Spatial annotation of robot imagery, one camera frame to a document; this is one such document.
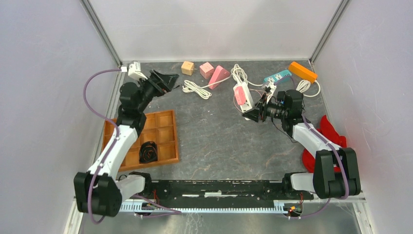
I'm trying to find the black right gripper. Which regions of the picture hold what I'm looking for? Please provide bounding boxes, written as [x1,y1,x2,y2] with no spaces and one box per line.
[242,93,288,123]

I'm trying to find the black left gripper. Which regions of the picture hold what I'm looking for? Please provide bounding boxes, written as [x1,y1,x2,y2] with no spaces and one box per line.
[136,69,178,113]

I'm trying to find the thin black adapter cord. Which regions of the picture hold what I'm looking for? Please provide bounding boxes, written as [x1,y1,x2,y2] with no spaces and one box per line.
[271,117,299,144]

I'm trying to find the pink thin cord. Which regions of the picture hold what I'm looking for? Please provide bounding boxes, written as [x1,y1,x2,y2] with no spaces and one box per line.
[232,89,268,112]

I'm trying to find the white cable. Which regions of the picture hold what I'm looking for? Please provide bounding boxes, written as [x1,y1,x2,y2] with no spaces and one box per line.
[230,63,266,89]
[182,75,234,100]
[295,79,321,98]

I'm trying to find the pink plug adapter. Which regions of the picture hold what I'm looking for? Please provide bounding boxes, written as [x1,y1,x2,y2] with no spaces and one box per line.
[233,85,246,106]

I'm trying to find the beige cube adapter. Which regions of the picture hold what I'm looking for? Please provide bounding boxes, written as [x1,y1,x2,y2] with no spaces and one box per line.
[181,61,195,76]

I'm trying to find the teal power strip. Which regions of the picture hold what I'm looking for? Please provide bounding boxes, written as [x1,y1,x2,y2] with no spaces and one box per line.
[263,70,292,83]

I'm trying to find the pink cube adapter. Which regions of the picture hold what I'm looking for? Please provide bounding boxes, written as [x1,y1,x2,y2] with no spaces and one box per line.
[199,62,215,79]

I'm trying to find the pink triangular power strip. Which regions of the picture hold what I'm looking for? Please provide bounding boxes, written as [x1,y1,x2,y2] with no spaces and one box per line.
[207,65,230,90]

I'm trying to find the orange power strip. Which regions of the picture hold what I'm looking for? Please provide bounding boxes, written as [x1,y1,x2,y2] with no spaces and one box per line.
[288,61,318,83]

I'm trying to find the white power strip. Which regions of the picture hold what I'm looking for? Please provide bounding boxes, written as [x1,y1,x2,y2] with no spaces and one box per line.
[233,82,254,113]

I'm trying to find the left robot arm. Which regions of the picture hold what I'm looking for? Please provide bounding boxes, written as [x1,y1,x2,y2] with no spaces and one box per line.
[74,70,179,218]

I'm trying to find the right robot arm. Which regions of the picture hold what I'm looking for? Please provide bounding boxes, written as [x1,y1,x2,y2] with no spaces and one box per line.
[242,90,361,199]

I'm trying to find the orange wooden tray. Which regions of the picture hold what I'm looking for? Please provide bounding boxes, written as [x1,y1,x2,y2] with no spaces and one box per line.
[119,110,179,172]

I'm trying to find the dark rolled cloth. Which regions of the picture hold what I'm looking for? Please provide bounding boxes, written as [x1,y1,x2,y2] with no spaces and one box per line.
[139,141,158,164]

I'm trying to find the red cloth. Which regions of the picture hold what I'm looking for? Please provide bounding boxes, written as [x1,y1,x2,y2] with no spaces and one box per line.
[301,115,347,173]

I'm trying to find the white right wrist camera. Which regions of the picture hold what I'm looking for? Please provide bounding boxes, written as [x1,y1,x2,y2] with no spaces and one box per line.
[262,81,277,100]

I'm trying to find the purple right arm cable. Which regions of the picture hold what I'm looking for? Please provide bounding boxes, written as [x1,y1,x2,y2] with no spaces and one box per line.
[281,76,351,219]

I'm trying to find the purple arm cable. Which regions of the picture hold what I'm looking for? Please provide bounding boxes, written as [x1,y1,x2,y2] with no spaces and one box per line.
[83,68,183,225]
[281,76,351,219]

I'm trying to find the white coiled cable top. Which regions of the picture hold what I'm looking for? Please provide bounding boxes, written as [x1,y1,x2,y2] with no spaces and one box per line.
[295,79,321,98]

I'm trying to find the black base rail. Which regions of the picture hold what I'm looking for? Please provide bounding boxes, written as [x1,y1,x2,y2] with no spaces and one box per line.
[131,173,314,211]

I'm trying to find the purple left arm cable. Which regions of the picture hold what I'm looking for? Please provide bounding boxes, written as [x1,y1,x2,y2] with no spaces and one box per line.
[83,68,183,225]

